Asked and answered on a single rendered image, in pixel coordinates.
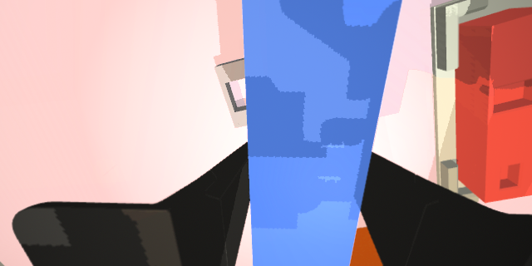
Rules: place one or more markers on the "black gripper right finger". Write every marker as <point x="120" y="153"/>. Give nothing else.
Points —
<point x="413" y="221"/>

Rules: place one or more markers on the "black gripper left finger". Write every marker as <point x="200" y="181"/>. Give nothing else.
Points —
<point x="201" y="224"/>

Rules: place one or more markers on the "blue bar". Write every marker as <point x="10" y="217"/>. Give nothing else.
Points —
<point x="315" y="72"/>

